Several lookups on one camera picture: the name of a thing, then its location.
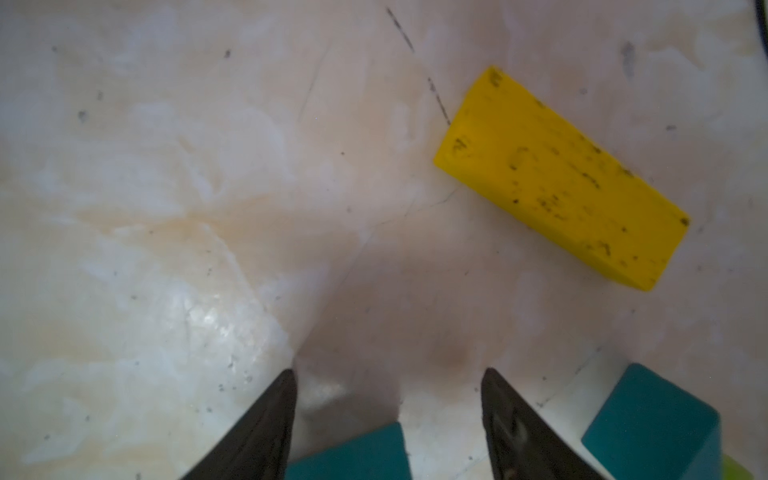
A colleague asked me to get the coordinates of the green half-cylinder block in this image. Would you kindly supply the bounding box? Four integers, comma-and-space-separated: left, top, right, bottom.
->
722, 455, 754, 480

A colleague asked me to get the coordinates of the teal triangle block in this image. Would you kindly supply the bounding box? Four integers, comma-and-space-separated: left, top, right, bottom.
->
285, 422, 412, 480
582, 363, 722, 479

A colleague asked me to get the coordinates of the yellow long block top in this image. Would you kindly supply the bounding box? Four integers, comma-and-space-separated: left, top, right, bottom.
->
434, 66, 691, 291

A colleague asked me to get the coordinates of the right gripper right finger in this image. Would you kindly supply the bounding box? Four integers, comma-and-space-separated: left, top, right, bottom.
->
480, 367, 601, 480

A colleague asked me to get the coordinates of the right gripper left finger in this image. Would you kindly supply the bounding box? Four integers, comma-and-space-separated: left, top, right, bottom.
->
184, 369, 297, 480

